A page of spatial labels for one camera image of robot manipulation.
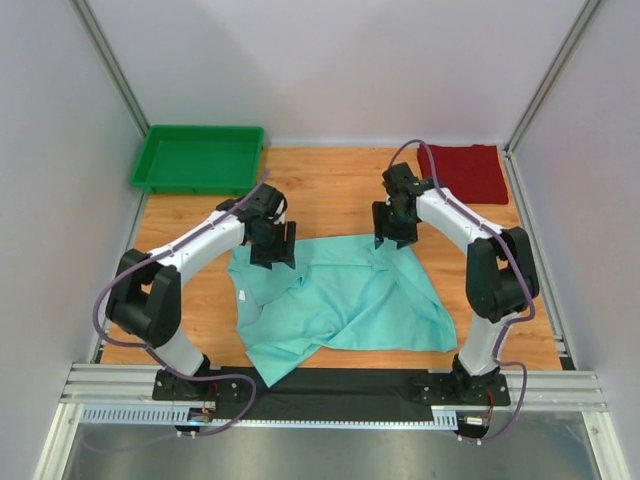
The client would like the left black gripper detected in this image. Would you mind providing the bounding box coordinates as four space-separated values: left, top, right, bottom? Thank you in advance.
250 220 297 271

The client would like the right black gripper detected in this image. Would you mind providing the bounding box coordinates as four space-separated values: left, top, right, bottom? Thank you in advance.
371 201 417 250

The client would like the teal t shirt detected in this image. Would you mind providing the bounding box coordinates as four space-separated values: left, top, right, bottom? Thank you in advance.
227 234 457 387

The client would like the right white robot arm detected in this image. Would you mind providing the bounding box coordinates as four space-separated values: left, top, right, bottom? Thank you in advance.
372 181 539 404

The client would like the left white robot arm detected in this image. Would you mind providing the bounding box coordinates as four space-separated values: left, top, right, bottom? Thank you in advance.
98 193 296 401

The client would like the folded dark red t shirt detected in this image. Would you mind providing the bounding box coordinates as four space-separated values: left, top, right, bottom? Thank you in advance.
430 145 509 205

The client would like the green plastic tray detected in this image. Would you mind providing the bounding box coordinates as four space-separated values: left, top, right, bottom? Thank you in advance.
130 125 264 196

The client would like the black base mat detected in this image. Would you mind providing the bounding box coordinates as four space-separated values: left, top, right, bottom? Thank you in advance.
217 367 463 422

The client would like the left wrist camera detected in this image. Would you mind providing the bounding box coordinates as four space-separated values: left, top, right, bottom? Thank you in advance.
245 184 288 223

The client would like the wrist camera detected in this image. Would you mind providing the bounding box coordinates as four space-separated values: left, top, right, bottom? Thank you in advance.
245 184 288 223
382 162 423 197

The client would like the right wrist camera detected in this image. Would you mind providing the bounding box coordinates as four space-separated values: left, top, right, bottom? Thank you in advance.
382 162 423 197

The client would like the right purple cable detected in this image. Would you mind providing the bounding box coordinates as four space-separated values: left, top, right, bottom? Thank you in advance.
389 139 537 446

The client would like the right aluminium frame post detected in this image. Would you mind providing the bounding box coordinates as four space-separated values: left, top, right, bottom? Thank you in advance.
503 0 606 154

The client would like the aluminium frame post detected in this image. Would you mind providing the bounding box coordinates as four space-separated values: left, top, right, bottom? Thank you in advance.
503 0 606 154
70 0 149 137

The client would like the grey slotted cable duct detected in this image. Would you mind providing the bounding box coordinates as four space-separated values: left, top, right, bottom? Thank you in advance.
79 405 494 430

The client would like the aluminium front rail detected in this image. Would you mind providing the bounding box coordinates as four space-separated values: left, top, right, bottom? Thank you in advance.
61 364 608 412

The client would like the left aluminium frame post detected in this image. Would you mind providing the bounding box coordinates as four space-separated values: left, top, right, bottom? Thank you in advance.
70 0 149 137

